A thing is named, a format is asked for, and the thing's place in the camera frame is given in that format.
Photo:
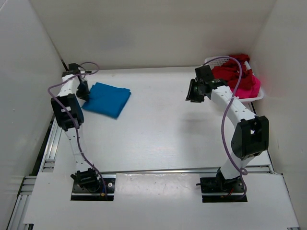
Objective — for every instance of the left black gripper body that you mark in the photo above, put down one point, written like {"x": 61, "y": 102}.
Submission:
{"x": 82, "y": 89}

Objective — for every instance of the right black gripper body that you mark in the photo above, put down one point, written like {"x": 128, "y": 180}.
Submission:
{"x": 192, "y": 89}

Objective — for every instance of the blue t shirt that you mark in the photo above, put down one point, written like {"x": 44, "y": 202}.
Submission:
{"x": 107, "y": 100}

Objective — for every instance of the dark red t shirt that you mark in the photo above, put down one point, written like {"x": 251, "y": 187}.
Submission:
{"x": 229, "y": 71}

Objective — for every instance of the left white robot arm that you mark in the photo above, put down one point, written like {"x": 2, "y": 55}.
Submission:
{"x": 65, "y": 103}

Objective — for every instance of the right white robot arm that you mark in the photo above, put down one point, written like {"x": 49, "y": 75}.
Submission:
{"x": 251, "y": 134}

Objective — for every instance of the pink t shirt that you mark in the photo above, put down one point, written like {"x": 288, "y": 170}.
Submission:
{"x": 249, "y": 94}

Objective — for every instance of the aluminium frame rail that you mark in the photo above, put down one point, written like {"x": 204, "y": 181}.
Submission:
{"x": 158, "y": 132}

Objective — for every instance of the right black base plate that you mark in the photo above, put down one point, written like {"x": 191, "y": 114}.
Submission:
{"x": 214, "y": 192}

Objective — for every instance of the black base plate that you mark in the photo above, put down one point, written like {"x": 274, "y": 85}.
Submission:
{"x": 95, "y": 194}
{"x": 214, "y": 192}

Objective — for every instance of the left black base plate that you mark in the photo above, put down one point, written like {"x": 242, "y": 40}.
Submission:
{"x": 95, "y": 194}

